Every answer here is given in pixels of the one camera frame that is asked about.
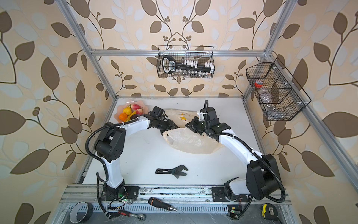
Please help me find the black wire basket back wall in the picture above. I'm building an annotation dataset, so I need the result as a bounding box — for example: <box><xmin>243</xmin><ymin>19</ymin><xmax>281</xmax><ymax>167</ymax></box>
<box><xmin>156</xmin><ymin>45</ymin><xmax>215</xmax><ymax>79</ymax></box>

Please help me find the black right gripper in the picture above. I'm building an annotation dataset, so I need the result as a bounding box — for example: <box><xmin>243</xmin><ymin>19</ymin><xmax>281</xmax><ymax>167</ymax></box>
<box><xmin>186</xmin><ymin>116</ymin><xmax>211</xmax><ymax>135</ymax></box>

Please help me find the black adjustable wrench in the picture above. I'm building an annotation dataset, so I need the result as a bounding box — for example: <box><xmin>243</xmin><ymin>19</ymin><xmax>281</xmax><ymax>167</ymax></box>
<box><xmin>155</xmin><ymin>165</ymin><xmax>188</xmax><ymax>179</ymax></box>

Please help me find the red handled ratchet wrench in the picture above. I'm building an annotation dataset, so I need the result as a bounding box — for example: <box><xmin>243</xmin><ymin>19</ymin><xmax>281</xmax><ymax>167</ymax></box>
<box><xmin>118</xmin><ymin>211</ymin><xmax>146</xmax><ymax>221</ymax></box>

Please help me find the yellow black tape measure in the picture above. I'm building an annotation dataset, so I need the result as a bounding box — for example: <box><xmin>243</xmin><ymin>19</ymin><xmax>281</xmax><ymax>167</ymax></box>
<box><xmin>262</xmin><ymin>203</ymin><xmax>279</xmax><ymax>221</ymax></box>

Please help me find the black orange screwdriver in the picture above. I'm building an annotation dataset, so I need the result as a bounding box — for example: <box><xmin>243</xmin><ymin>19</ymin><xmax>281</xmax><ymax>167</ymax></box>
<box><xmin>148</xmin><ymin>197</ymin><xmax>178</xmax><ymax>212</ymax></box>

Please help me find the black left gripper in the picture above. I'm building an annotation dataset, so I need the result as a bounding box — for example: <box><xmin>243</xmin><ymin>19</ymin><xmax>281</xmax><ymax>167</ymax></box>
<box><xmin>155</xmin><ymin>119</ymin><xmax>180</xmax><ymax>136</ymax></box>

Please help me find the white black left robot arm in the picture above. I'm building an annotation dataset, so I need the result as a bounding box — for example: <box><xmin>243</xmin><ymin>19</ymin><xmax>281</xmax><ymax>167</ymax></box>
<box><xmin>85</xmin><ymin>106</ymin><xmax>179</xmax><ymax>201</ymax></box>

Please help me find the toy strawberry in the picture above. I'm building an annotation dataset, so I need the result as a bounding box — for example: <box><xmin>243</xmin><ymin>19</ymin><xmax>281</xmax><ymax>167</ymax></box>
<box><xmin>136</xmin><ymin>108</ymin><xmax>144</xmax><ymax>115</ymax></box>

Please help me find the banana print plastic bag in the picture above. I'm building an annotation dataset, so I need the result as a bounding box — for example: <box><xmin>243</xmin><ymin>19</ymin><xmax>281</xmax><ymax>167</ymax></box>
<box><xmin>163</xmin><ymin>109</ymin><xmax>222</xmax><ymax>154</ymax></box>

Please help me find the pink fruit plate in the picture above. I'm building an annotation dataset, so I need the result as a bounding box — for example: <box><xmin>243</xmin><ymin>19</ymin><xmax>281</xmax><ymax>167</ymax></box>
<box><xmin>112</xmin><ymin>101</ymin><xmax>149</xmax><ymax>123</ymax></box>

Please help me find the black wire basket right wall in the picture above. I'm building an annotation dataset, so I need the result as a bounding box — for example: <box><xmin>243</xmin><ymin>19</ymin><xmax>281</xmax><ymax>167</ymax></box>
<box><xmin>246</xmin><ymin>58</ymin><xmax>311</xmax><ymax>121</ymax></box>

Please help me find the black wire basket wall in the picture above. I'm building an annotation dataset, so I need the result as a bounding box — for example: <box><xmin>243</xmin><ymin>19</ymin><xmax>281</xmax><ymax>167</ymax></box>
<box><xmin>156</xmin><ymin>45</ymin><xmax>215</xmax><ymax>79</ymax></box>
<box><xmin>246</xmin><ymin>58</ymin><xmax>311</xmax><ymax>121</ymax></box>

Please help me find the clear bottle red cap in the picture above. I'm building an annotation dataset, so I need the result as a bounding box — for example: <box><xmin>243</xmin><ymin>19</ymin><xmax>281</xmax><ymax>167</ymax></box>
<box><xmin>254</xmin><ymin>80</ymin><xmax>277</xmax><ymax>112</ymax></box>

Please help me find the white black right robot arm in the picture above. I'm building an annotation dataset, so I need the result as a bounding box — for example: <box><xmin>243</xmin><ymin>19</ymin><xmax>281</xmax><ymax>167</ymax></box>
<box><xmin>186</xmin><ymin>100</ymin><xmax>286</xmax><ymax>203</ymax></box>

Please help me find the orange toy tangerine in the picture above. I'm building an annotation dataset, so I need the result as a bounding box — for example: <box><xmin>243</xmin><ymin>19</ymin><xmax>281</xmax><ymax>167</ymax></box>
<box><xmin>118</xmin><ymin>113</ymin><xmax>128</xmax><ymax>121</ymax></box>

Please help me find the black tape roll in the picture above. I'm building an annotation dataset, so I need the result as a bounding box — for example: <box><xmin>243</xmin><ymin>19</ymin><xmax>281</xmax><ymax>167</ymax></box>
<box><xmin>69</xmin><ymin>202</ymin><xmax>94</xmax><ymax>224</ymax></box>

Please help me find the socket set holder black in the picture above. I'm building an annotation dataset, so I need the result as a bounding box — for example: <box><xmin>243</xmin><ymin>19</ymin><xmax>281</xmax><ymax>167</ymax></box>
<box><xmin>161</xmin><ymin>56</ymin><xmax>215</xmax><ymax>74</ymax></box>

